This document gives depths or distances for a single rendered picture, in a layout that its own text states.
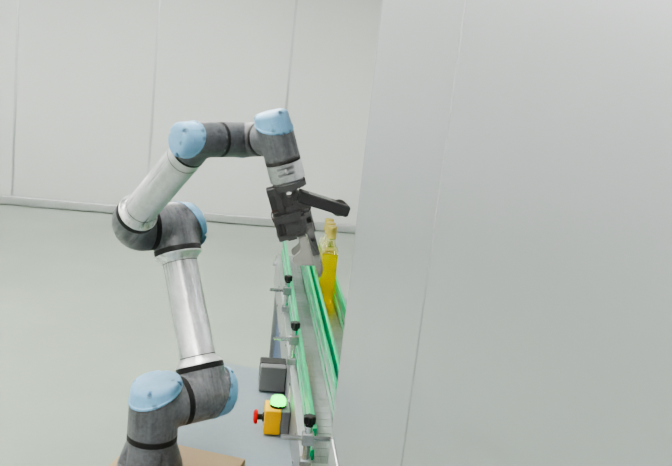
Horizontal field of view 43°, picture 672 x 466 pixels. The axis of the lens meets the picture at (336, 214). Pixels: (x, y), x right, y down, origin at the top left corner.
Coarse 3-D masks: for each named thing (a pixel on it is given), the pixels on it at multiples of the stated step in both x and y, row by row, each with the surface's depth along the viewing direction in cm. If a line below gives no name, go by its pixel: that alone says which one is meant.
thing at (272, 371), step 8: (264, 360) 261; (272, 360) 262; (280, 360) 262; (264, 368) 256; (272, 368) 256; (280, 368) 257; (264, 376) 257; (272, 376) 257; (280, 376) 257; (264, 384) 257; (272, 384) 257; (280, 384) 258
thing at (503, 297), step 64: (384, 0) 86; (448, 0) 58; (512, 0) 44; (576, 0) 35; (640, 0) 29; (384, 64) 82; (448, 64) 57; (512, 64) 43; (576, 64) 35; (640, 64) 29; (384, 128) 79; (448, 128) 55; (512, 128) 42; (576, 128) 34; (640, 128) 29; (384, 192) 76; (448, 192) 54; (512, 192) 41; (576, 192) 34; (640, 192) 28; (384, 256) 74; (448, 256) 52; (512, 256) 40; (576, 256) 33; (640, 256) 28; (384, 320) 71; (448, 320) 51; (512, 320) 40; (576, 320) 32; (640, 320) 28; (384, 384) 69; (448, 384) 50; (512, 384) 39; (576, 384) 32; (640, 384) 27; (384, 448) 67; (448, 448) 49; (512, 448) 38; (576, 448) 32; (640, 448) 27
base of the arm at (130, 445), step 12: (132, 444) 192; (144, 444) 191; (156, 444) 192; (168, 444) 194; (120, 456) 196; (132, 456) 192; (144, 456) 192; (156, 456) 192; (168, 456) 194; (180, 456) 199
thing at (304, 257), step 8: (304, 240) 180; (304, 248) 180; (296, 256) 180; (304, 256) 180; (312, 256) 180; (320, 256) 180; (296, 264) 180; (304, 264) 180; (312, 264) 180; (320, 264) 180; (320, 272) 181
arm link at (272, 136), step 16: (272, 112) 174; (288, 112) 177; (256, 128) 175; (272, 128) 173; (288, 128) 175; (256, 144) 177; (272, 144) 174; (288, 144) 175; (272, 160) 176; (288, 160) 175
